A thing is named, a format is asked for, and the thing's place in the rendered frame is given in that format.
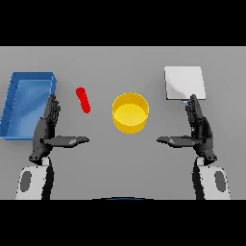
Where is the blue tray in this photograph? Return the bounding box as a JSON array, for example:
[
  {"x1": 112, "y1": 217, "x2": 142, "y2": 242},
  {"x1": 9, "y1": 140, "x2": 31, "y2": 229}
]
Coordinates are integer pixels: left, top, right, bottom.
[{"x1": 0, "y1": 71, "x2": 58, "y2": 141}]

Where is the dark right robot hand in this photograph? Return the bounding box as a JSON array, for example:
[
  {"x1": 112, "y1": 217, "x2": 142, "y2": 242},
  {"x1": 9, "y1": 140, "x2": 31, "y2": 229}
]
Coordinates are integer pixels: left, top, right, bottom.
[{"x1": 156, "y1": 93, "x2": 218, "y2": 165}]

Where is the dark left robot hand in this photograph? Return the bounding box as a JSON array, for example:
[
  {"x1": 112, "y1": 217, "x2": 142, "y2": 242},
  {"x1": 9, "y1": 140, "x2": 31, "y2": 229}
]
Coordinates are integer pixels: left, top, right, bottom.
[{"x1": 28, "y1": 93, "x2": 90, "y2": 165}]

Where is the pale square measuring scale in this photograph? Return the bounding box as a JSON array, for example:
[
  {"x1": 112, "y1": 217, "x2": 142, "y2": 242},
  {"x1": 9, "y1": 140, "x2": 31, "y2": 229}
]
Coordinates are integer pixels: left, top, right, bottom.
[{"x1": 163, "y1": 65, "x2": 207, "y2": 107}]

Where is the yellow bowl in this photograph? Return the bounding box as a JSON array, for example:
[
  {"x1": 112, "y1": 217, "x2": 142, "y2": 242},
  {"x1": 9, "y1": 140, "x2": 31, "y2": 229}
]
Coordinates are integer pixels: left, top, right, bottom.
[{"x1": 111, "y1": 92, "x2": 150, "y2": 135}]

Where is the red beaker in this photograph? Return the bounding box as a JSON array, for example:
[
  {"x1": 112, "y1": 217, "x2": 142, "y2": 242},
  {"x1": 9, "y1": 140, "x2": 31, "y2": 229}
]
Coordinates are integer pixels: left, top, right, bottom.
[{"x1": 75, "y1": 86, "x2": 91, "y2": 114}]

